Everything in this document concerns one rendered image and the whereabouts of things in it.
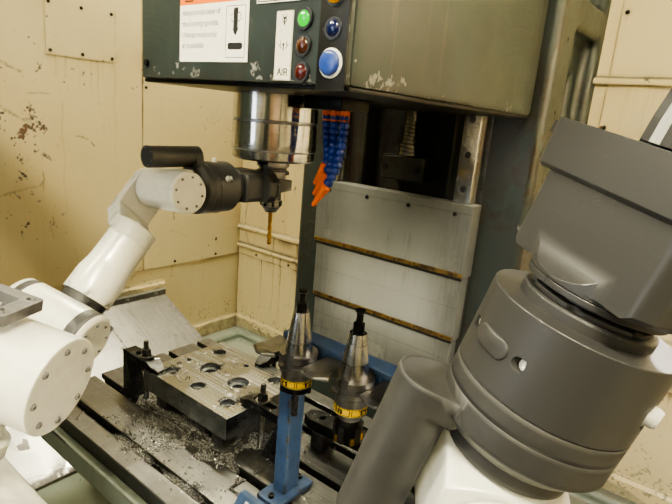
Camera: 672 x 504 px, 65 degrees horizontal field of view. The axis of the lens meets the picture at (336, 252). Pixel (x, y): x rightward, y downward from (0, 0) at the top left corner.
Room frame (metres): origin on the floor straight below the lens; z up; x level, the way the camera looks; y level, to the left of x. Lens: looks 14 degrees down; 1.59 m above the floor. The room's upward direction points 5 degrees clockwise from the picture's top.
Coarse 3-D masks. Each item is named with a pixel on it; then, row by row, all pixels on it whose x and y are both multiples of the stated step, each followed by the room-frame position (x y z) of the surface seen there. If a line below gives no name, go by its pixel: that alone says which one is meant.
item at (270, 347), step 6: (276, 336) 0.84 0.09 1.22; (282, 336) 0.84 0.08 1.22; (258, 342) 0.82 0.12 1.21; (264, 342) 0.81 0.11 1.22; (270, 342) 0.82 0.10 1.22; (276, 342) 0.82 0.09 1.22; (282, 342) 0.82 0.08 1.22; (258, 348) 0.79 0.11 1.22; (264, 348) 0.79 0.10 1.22; (270, 348) 0.79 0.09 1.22; (276, 348) 0.79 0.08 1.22; (264, 354) 0.78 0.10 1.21; (270, 354) 0.77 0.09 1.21; (276, 354) 0.78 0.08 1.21
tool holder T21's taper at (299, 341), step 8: (296, 312) 0.77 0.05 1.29; (296, 320) 0.76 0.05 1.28; (304, 320) 0.76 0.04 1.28; (296, 328) 0.76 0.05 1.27; (304, 328) 0.76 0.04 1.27; (288, 336) 0.77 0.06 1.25; (296, 336) 0.76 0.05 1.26; (304, 336) 0.76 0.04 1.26; (288, 344) 0.76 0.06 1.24; (296, 344) 0.76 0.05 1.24; (304, 344) 0.76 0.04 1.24; (288, 352) 0.76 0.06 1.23; (296, 352) 0.75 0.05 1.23; (304, 352) 0.76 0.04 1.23
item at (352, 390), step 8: (336, 368) 0.72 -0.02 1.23; (336, 376) 0.70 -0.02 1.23; (336, 384) 0.69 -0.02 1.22; (344, 384) 0.69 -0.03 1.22; (352, 384) 0.68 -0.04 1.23; (360, 384) 0.68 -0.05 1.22; (368, 384) 0.68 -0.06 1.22; (336, 392) 0.69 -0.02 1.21; (344, 392) 0.69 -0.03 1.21; (352, 392) 0.68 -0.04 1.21; (360, 392) 0.68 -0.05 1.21; (352, 400) 0.68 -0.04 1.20; (360, 400) 0.68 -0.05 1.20
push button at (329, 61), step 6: (324, 54) 0.68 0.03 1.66; (330, 54) 0.67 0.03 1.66; (336, 54) 0.67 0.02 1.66; (324, 60) 0.68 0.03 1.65; (330, 60) 0.67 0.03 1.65; (336, 60) 0.67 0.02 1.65; (324, 66) 0.68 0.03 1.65; (330, 66) 0.67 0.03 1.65; (336, 66) 0.67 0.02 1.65; (324, 72) 0.68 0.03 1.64; (330, 72) 0.67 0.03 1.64
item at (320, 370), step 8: (320, 360) 0.76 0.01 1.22; (328, 360) 0.77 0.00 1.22; (336, 360) 0.77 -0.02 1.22; (304, 368) 0.73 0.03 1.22; (312, 368) 0.73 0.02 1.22; (320, 368) 0.74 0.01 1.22; (328, 368) 0.74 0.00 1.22; (312, 376) 0.71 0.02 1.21; (320, 376) 0.71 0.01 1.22; (328, 376) 0.71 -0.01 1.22
